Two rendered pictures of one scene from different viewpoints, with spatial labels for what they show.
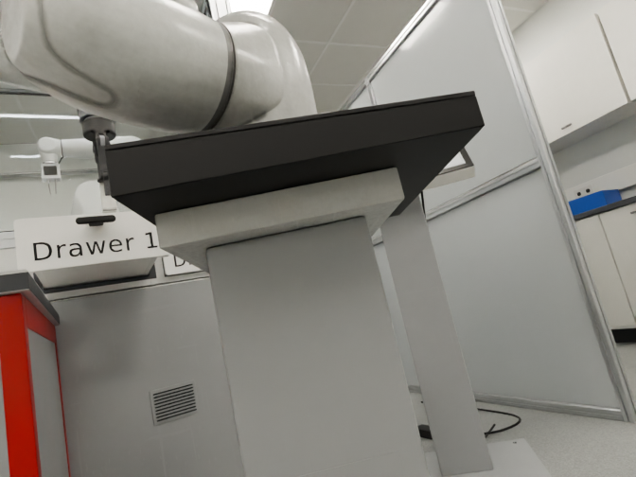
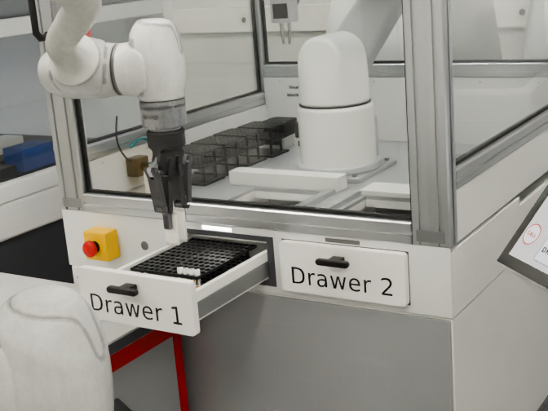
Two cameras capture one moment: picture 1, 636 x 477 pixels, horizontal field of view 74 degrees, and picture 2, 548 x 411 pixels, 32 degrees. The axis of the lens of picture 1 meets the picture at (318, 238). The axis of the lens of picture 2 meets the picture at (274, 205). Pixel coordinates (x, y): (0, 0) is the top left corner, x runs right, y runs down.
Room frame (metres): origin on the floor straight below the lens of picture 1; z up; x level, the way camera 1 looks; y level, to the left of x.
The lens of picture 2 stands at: (0.31, -1.26, 1.52)
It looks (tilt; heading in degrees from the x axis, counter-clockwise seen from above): 15 degrees down; 63
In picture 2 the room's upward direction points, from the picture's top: 5 degrees counter-clockwise
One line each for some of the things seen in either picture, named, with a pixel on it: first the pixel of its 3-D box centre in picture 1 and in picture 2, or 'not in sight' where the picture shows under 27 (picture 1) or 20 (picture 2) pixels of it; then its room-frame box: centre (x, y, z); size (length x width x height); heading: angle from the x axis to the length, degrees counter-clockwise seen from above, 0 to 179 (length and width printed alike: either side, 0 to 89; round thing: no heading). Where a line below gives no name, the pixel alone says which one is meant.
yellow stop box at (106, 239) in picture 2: not in sight; (100, 244); (0.95, 0.88, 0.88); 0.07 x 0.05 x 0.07; 120
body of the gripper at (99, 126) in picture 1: (100, 139); (167, 150); (0.99, 0.48, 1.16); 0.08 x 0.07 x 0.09; 30
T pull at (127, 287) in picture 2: (96, 220); (125, 289); (0.86, 0.45, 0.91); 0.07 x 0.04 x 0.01; 120
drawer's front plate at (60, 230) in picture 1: (97, 238); (136, 299); (0.88, 0.46, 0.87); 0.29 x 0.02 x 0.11; 120
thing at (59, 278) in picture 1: (97, 263); (199, 271); (1.06, 0.57, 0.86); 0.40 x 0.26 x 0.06; 30
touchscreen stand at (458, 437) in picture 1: (428, 323); not in sight; (1.45, -0.30, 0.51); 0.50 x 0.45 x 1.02; 168
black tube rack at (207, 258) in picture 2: not in sight; (196, 270); (1.05, 0.56, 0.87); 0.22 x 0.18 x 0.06; 30
